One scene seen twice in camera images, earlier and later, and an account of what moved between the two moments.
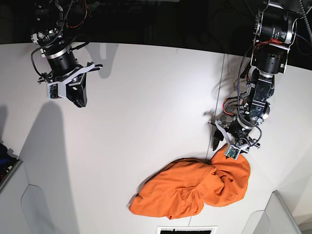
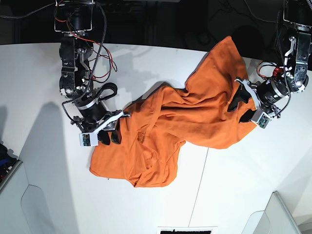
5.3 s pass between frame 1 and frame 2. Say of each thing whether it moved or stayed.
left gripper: moved
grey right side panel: stayed
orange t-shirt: moved
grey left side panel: stayed
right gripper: moved
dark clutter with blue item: stayed
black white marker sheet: stayed
